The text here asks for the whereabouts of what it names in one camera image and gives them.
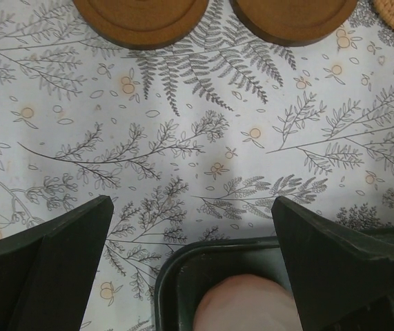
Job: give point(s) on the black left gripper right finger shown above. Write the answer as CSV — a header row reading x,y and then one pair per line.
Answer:
x,y
342,279

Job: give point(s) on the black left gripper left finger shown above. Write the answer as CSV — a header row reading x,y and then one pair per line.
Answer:
x,y
47,271

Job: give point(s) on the light pink mug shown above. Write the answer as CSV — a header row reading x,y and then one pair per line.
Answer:
x,y
247,302

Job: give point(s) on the brown wooden coaster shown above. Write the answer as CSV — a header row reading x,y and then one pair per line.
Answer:
x,y
293,22
142,25

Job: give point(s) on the black serving tray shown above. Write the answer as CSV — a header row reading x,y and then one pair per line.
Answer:
x,y
194,269

